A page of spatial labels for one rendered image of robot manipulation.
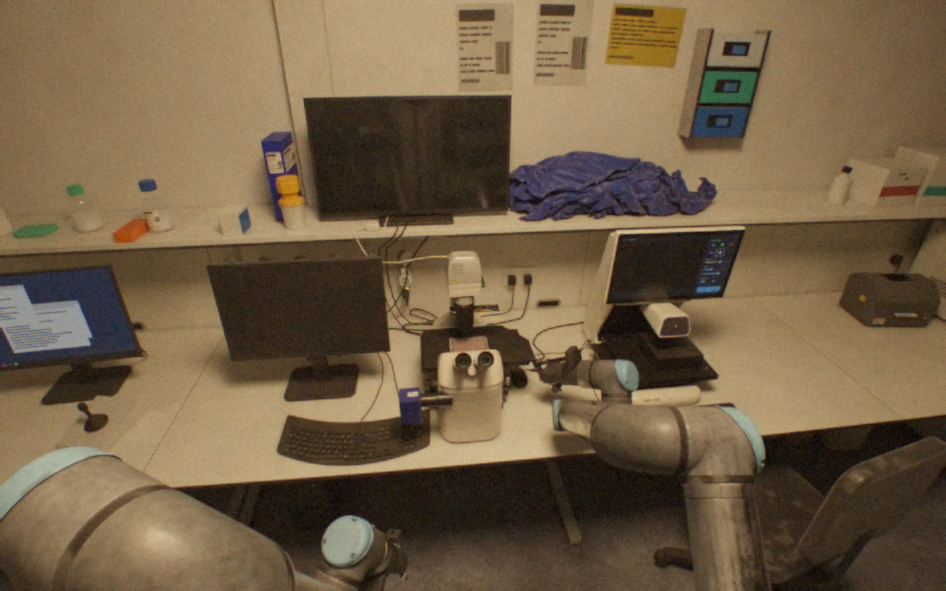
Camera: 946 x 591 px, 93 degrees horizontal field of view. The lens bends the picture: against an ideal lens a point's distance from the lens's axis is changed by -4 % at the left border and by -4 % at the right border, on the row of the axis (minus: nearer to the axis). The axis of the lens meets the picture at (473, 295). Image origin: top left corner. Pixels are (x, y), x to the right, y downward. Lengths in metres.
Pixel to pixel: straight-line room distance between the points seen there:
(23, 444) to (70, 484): 1.58
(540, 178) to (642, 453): 1.26
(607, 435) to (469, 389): 0.60
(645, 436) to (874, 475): 0.81
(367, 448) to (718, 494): 1.03
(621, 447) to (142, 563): 0.69
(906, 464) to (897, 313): 1.25
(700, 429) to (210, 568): 0.71
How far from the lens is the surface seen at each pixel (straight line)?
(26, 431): 2.17
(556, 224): 1.80
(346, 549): 1.00
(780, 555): 1.91
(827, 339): 2.53
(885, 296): 2.73
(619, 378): 1.42
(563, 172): 1.90
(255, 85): 2.07
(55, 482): 0.55
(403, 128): 1.75
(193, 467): 1.71
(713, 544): 0.90
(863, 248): 2.98
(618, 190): 1.86
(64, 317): 2.03
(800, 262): 2.77
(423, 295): 2.11
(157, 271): 2.31
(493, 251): 2.05
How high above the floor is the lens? 1.89
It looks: 30 degrees down
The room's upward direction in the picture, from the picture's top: straight up
